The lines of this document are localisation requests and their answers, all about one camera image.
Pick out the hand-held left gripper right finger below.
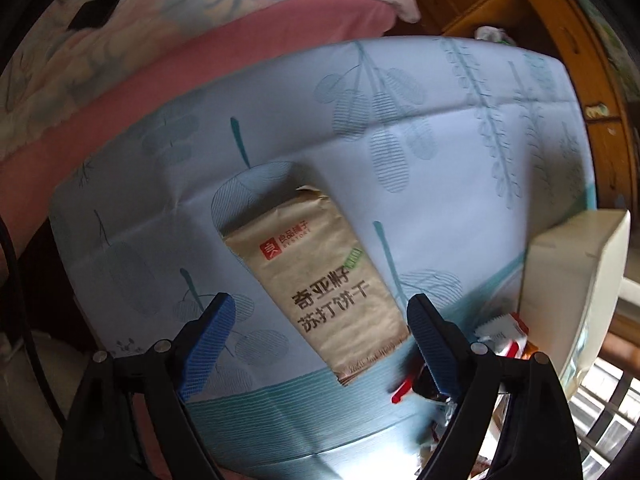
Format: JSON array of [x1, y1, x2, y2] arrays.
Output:
[[406, 293, 585, 480]]

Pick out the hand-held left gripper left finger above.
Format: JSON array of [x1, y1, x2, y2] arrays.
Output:
[[56, 292, 237, 480]]

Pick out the pile of assorted food packets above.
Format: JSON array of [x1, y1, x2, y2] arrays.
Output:
[[390, 310, 538, 461]]

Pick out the brown paper cracker packet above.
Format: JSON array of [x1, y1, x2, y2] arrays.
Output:
[[219, 185, 412, 387]]

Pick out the white plastic bin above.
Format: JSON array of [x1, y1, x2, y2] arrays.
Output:
[[516, 209, 632, 403]]

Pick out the light blue tree-print tablecloth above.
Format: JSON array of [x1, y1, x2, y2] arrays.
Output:
[[47, 36, 598, 480]]

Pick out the metal window bars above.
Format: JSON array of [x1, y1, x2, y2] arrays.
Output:
[[565, 280, 640, 466]]

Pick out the pink bed sheet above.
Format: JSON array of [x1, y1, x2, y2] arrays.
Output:
[[0, 0, 398, 271]]

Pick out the green and white plastic bag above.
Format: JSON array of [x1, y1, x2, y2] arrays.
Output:
[[474, 25, 517, 45]]

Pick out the floral quilt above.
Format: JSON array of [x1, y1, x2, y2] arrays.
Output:
[[0, 0, 422, 126]]

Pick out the wooden desk with drawers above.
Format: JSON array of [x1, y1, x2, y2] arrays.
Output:
[[385, 0, 640, 221]]

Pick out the black cable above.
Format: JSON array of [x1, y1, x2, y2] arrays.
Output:
[[0, 212, 68, 428]]

